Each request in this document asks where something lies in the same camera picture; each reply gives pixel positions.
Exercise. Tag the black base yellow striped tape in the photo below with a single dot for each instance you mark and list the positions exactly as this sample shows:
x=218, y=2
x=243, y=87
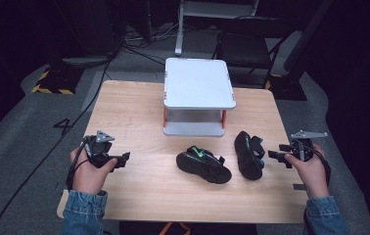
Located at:
x=57, y=80
x=287, y=86

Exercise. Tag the white metal stand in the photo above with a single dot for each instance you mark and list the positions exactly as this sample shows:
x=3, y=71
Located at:
x=206, y=8

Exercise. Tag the black folding chair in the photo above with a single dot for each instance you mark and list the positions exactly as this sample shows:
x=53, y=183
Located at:
x=243, y=49

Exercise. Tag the black sandal blue trim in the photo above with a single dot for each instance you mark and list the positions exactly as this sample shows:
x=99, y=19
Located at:
x=248, y=156

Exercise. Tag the person's right hand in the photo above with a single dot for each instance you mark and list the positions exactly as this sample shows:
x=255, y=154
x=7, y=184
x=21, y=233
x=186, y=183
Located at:
x=309, y=174

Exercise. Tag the black sandal green mark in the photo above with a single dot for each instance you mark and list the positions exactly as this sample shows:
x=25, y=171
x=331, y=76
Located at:
x=202, y=164

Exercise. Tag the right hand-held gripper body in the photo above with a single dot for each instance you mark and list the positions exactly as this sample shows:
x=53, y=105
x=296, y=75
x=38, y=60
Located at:
x=301, y=147

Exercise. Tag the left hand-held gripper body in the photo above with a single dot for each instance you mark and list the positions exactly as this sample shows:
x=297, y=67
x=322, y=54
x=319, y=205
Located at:
x=97, y=147

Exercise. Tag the grey tape piece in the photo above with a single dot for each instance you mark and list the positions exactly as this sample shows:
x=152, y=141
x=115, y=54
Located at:
x=300, y=187

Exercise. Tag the person's left hand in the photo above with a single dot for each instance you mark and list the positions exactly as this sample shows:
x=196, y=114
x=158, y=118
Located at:
x=88, y=176

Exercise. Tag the white two-tier shelf rack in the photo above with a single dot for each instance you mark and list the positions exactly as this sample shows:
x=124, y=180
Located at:
x=196, y=84

